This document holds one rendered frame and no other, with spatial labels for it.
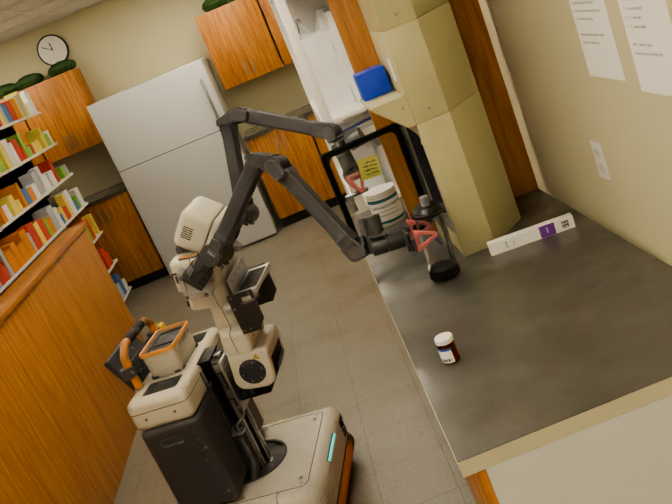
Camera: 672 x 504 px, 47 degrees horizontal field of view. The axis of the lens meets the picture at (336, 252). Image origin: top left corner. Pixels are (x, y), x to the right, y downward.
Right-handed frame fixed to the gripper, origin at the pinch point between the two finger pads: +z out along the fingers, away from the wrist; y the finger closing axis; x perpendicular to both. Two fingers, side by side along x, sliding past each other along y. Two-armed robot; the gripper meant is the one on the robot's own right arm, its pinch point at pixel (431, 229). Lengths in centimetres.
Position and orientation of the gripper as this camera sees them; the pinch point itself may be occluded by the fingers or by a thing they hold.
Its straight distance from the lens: 241.0
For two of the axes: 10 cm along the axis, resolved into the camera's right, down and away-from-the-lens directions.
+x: 2.8, 9.0, 3.5
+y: -1.0, -3.3, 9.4
